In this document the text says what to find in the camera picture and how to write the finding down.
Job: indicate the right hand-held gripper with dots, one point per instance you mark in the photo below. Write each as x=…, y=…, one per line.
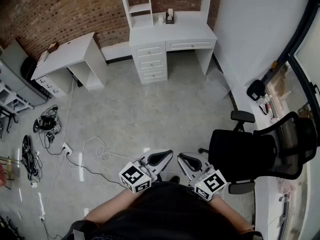
x=212, y=184

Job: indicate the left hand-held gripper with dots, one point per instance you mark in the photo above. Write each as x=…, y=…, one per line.
x=135, y=177

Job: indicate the person's right forearm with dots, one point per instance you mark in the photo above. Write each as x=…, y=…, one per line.
x=230, y=214

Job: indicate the person's left forearm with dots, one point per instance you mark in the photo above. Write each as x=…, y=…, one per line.
x=112, y=205

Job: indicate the white cabinet drawer front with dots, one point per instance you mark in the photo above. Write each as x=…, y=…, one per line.
x=151, y=64
x=153, y=75
x=149, y=51

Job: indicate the white desk with hutch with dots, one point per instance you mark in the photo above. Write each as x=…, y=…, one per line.
x=175, y=31

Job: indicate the plain white side desk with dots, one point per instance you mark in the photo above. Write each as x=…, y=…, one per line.
x=72, y=51

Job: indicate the person's black shoe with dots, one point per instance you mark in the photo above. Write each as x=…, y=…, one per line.
x=175, y=179

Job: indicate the person's black shirt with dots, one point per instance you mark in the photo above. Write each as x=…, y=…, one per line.
x=165, y=214

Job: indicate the black mesh office chair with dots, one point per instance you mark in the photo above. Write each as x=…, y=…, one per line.
x=237, y=151

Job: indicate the clear plastic waste bin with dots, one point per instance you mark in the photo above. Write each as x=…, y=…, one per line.
x=218, y=82

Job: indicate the white power strip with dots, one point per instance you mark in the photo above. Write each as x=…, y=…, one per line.
x=67, y=149

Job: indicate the black bag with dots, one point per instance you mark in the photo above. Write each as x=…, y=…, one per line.
x=255, y=89

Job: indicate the white mug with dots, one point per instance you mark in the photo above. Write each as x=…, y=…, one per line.
x=160, y=19

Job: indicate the black stand legs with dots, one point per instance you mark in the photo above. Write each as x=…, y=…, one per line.
x=7, y=120

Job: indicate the white and red booklet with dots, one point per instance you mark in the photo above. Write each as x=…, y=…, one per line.
x=42, y=58

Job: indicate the small brown box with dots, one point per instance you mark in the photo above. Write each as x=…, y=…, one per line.
x=53, y=47

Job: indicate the white metal rack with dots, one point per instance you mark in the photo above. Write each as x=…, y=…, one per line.
x=12, y=100

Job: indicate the black padded chair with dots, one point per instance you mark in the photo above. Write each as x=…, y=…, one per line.
x=27, y=67

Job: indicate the grey metal cabinet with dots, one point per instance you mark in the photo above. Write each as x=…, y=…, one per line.
x=15, y=66

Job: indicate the black window frame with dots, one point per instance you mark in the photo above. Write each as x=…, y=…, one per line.
x=300, y=31

